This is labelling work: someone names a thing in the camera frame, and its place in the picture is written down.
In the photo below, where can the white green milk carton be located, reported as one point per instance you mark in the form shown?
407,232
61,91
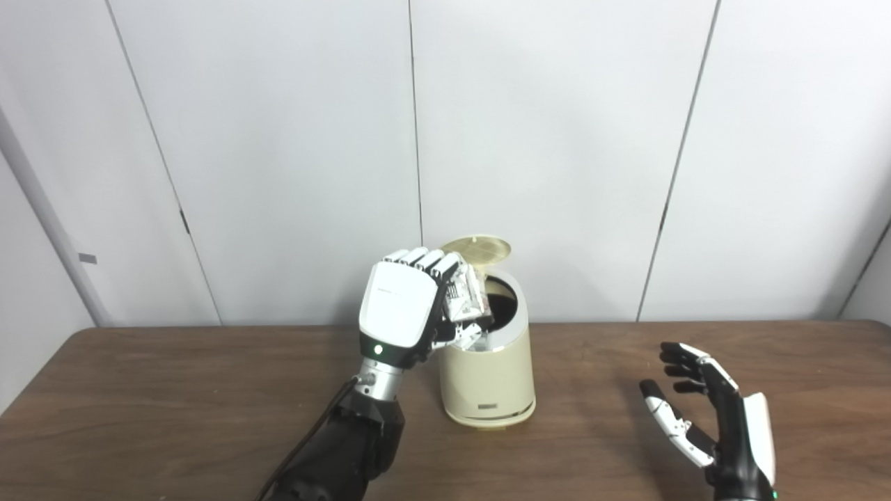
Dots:
470,292

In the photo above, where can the black wall panel hinge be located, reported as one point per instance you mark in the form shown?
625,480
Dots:
184,221

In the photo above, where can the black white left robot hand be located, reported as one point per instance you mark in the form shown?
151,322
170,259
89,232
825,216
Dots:
400,306

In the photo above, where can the cream-colored round bin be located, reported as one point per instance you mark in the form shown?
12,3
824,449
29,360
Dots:
491,383

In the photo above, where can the cream round bin lid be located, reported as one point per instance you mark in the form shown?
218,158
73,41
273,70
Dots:
484,247

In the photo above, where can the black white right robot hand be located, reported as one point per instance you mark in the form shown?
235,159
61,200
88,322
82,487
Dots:
734,445

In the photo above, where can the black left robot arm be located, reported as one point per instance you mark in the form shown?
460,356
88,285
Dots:
348,452

